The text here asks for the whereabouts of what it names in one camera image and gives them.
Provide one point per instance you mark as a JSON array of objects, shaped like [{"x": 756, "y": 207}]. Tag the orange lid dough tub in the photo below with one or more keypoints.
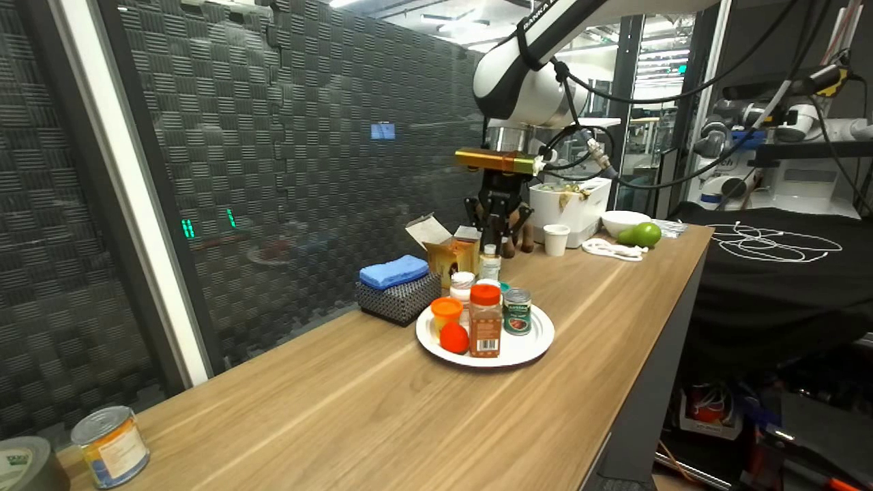
[{"x": 445, "y": 314}]

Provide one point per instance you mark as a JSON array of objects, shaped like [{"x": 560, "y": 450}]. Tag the open yellow cardboard box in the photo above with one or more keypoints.
[{"x": 445, "y": 251}]

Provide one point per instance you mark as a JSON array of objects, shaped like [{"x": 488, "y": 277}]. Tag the small white bowl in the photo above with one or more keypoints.
[{"x": 621, "y": 221}]

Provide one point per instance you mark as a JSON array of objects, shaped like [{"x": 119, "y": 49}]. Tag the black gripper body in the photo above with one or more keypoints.
[{"x": 501, "y": 191}]

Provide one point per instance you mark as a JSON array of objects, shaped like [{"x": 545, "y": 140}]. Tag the white paper cup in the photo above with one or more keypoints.
[{"x": 556, "y": 241}]

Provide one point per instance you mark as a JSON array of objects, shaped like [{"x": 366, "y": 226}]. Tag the white window frame post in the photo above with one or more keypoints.
[{"x": 138, "y": 200}]

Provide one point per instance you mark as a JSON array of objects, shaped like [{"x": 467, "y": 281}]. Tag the white paper plate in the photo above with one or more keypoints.
[{"x": 527, "y": 349}]

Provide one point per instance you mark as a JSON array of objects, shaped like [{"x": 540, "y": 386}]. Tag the gray round tin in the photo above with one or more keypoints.
[{"x": 29, "y": 468}]

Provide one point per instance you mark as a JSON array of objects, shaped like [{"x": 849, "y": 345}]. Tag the brown moose plush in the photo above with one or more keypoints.
[{"x": 520, "y": 221}]

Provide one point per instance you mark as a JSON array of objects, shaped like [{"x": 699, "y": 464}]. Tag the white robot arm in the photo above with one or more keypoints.
[{"x": 522, "y": 72}]

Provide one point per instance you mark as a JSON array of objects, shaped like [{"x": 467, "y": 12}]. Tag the gold wrist camera bar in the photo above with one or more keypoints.
[{"x": 496, "y": 162}]

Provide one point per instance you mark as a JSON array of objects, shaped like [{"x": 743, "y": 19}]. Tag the white pill bottle blue label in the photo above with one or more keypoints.
[{"x": 463, "y": 286}]

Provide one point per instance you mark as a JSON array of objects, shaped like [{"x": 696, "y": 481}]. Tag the large white bucket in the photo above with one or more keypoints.
[{"x": 574, "y": 207}]

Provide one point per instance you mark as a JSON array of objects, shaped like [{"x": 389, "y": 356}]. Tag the green fruit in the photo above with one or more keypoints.
[{"x": 645, "y": 234}]

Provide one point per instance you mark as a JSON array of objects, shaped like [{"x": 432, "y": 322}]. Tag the black cloth covered table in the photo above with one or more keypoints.
[{"x": 792, "y": 285}]

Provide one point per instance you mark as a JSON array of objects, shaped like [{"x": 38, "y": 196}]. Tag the green tin can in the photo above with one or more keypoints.
[{"x": 516, "y": 318}]

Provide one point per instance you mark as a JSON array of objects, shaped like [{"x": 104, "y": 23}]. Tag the gray foam block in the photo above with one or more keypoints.
[{"x": 396, "y": 304}]

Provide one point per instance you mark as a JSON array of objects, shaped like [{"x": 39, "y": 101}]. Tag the orange spice bottle red lid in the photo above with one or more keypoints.
[{"x": 484, "y": 322}]

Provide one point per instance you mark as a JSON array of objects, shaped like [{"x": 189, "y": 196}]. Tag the blue folded cloth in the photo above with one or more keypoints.
[{"x": 395, "y": 270}]

